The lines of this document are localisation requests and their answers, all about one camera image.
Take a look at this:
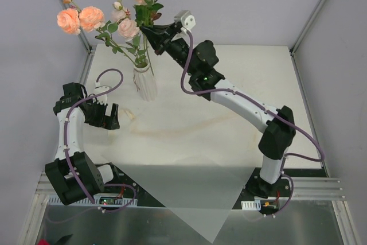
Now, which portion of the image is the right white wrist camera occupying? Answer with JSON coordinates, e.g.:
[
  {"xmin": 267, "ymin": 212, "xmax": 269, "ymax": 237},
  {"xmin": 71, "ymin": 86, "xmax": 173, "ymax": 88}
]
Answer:
[{"xmin": 174, "ymin": 10, "xmax": 196, "ymax": 33}]

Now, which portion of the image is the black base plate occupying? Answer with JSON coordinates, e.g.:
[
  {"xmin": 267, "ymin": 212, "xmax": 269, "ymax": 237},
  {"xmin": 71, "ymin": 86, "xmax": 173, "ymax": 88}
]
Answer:
[{"xmin": 91, "ymin": 164, "xmax": 329, "ymax": 208}]

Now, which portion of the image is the left white cable duct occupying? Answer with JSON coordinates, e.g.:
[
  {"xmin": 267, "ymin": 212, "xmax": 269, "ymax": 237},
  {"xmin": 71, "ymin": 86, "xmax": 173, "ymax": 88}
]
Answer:
[{"xmin": 47, "ymin": 195, "xmax": 138, "ymax": 208}]

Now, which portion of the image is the white wrapping paper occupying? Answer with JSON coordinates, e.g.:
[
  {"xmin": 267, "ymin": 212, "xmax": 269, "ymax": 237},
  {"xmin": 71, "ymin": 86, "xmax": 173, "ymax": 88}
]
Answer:
[{"xmin": 103, "ymin": 110, "xmax": 260, "ymax": 243}]

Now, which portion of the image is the white ribbed ceramic vase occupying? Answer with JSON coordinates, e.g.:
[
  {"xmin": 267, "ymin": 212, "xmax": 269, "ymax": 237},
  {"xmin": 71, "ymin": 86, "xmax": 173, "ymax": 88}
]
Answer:
[{"xmin": 133, "ymin": 59, "xmax": 158, "ymax": 102}]

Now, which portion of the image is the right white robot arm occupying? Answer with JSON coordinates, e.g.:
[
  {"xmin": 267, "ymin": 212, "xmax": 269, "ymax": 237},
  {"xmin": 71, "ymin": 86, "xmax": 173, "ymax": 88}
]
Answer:
[{"xmin": 140, "ymin": 24, "xmax": 295, "ymax": 196}]

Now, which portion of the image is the black object at bottom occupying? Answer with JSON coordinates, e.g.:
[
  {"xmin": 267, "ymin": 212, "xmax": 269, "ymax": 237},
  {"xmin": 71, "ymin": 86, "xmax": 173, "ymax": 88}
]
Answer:
[{"xmin": 54, "ymin": 234, "xmax": 73, "ymax": 245}]

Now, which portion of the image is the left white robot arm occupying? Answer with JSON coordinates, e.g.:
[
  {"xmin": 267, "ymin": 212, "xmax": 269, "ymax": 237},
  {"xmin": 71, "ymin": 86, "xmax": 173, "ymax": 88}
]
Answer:
[{"xmin": 45, "ymin": 83, "xmax": 121, "ymax": 205}]

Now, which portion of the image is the right white cable duct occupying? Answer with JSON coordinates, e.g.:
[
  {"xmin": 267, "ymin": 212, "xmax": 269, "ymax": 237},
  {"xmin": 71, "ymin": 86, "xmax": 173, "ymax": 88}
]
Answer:
[{"xmin": 241, "ymin": 199, "xmax": 261, "ymax": 211}]

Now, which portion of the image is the white cable duct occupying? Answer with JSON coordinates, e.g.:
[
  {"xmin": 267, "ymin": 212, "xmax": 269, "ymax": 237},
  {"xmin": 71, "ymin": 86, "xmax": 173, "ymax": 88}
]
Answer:
[
  {"xmin": 47, "ymin": 195, "xmax": 138, "ymax": 208},
  {"xmin": 241, "ymin": 199, "xmax": 261, "ymax": 211}
]

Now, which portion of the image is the pale pink rose stem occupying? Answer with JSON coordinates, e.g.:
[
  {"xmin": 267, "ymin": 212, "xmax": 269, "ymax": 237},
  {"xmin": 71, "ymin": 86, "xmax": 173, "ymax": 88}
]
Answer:
[{"xmin": 111, "ymin": 0, "xmax": 148, "ymax": 68}]

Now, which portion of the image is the red object at bottom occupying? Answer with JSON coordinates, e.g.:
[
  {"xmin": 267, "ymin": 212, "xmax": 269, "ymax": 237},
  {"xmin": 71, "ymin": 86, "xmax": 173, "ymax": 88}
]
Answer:
[{"xmin": 36, "ymin": 239, "xmax": 50, "ymax": 245}]

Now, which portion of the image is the peach rose stem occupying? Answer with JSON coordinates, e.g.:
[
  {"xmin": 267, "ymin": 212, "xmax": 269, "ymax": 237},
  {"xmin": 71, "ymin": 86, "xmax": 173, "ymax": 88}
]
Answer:
[
  {"xmin": 73, "ymin": 0, "xmax": 132, "ymax": 62},
  {"xmin": 132, "ymin": 0, "xmax": 148, "ymax": 68}
]

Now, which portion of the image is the right aluminium frame post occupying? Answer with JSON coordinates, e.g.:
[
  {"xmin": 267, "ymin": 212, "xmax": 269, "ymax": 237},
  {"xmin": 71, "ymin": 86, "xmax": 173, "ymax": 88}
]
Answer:
[{"xmin": 290, "ymin": 0, "xmax": 328, "ymax": 56}]

